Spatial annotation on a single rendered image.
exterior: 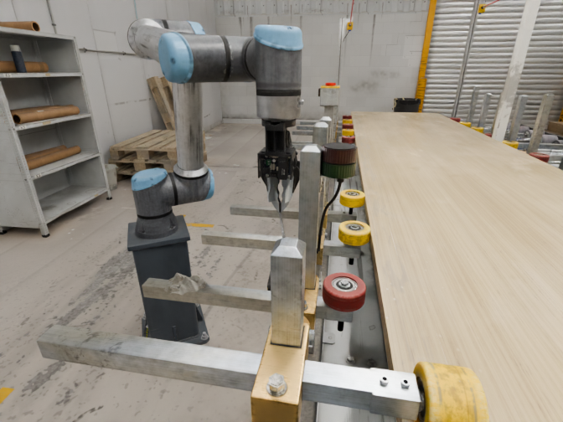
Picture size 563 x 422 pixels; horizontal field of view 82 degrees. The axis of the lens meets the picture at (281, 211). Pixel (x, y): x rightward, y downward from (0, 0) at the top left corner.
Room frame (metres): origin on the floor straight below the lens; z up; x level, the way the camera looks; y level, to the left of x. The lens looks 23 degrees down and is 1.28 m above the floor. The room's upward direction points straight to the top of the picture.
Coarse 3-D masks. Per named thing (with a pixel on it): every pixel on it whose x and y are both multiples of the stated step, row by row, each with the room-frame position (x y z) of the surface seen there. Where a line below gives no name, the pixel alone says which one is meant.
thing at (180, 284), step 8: (168, 280) 0.58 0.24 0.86; (176, 280) 0.57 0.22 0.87; (184, 280) 0.56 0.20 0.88; (192, 280) 0.56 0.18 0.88; (200, 280) 0.56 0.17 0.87; (168, 288) 0.54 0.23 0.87; (176, 288) 0.54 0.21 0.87; (184, 288) 0.54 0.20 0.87; (192, 288) 0.54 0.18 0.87; (200, 288) 0.55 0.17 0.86
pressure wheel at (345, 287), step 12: (336, 276) 0.53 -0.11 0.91; (348, 276) 0.53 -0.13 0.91; (324, 288) 0.50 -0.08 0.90; (336, 288) 0.50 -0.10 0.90; (348, 288) 0.50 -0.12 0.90; (360, 288) 0.49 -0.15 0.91; (324, 300) 0.49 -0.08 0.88; (336, 300) 0.47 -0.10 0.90; (348, 300) 0.47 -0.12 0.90; (360, 300) 0.48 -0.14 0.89
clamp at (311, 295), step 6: (318, 282) 0.56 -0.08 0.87; (306, 288) 0.54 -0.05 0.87; (318, 288) 0.58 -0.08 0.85; (306, 294) 0.52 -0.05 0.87; (312, 294) 0.52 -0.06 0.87; (306, 300) 0.50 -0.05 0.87; (312, 300) 0.50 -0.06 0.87; (312, 306) 0.49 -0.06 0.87; (306, 312) 0.47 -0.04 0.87; (312, 312) 0.47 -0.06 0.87; (312, 318) 0.47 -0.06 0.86; (312, 324) 0.47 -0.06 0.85
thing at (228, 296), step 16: (144, 288) 0.56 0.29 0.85; (160, 288) 0.56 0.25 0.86; (208, 288) 0.55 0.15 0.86; (224, 288) 0.55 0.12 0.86; (240, 288) 0.55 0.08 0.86; (208, 304) 0.54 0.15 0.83; (224, 304) 0.53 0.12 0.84; (240, 304) 0.53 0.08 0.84; (256, 304) 0.52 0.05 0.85; (320, 304) 0.50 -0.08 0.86; (336, 320) 0.49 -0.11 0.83; (352, 320) 0.49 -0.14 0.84
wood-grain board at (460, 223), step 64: (384, 128) 2.32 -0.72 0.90; (448, 128) 2.32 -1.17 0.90; (384, 192) 1.02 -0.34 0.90; (448, 192) 1.02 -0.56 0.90; (512, 192) 1.02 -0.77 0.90; (384, 256) 0.61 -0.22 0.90; (448, 256) 0.61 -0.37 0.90; (512, 256) 0.61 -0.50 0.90; (384, 320) 0.43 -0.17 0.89; (448, 320) 0.42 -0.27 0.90; (512, 320) 0.42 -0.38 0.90; (512, 384) 0.30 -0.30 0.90
